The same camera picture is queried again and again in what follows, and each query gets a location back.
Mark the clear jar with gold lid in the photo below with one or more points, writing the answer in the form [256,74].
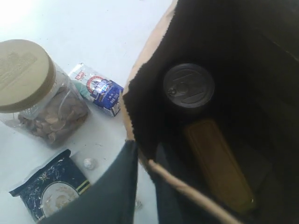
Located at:
[36,95]

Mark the brown paper bag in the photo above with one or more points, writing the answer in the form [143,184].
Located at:
[213,104]

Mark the white crumpled foil ball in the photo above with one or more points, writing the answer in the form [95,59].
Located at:
[89,163]

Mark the yellow millet bottle white cap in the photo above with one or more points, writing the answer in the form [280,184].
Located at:
[219,166]

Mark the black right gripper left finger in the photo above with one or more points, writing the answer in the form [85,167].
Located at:
[111,200]

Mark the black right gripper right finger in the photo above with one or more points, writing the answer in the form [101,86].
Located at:
[168,209]

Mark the spaghetti package dark blue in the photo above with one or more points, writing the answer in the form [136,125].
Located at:
[52,187]

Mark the small blue milk carton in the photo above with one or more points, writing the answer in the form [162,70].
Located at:
[96,88]

